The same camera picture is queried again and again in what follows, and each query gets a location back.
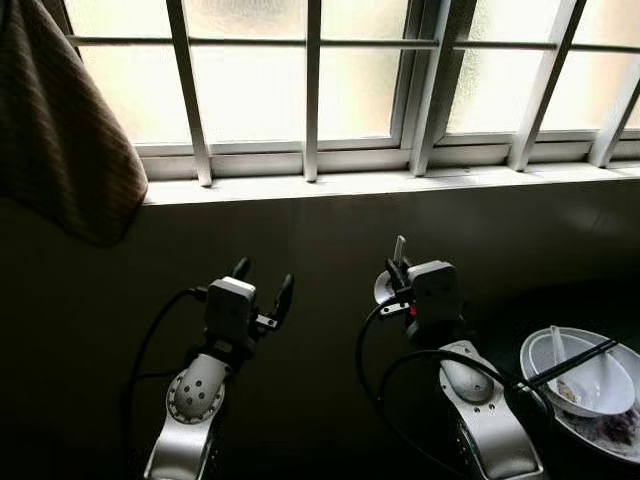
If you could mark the white window sill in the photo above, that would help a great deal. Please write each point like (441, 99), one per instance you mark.
(400, 184)

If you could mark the white floral ceramic plate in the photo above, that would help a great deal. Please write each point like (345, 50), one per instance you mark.
(615, 435)

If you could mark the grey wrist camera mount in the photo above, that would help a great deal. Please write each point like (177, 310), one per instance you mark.
(433, 290)
(230, 300)

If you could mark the white window frame with grille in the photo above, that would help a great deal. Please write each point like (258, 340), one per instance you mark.
(310, 90)

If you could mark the white ceramic bowl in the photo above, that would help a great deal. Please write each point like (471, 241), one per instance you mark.
(605, 385)

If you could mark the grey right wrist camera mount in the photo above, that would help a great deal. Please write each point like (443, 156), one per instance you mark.
(433, 290)

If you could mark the white ceramic spoon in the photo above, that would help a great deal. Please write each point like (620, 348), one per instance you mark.
(399, 248)
(557, 345)

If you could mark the black chopstick silver tip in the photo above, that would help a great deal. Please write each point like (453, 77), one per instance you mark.
(600, 351)
(560, 366)

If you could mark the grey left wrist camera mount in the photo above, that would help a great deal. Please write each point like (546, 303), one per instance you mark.
(230, 300)

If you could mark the brown striped hanging cloth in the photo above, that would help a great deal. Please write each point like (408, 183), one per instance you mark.
(60, 130)

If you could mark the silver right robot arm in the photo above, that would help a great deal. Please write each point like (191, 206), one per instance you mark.
(480, 410)

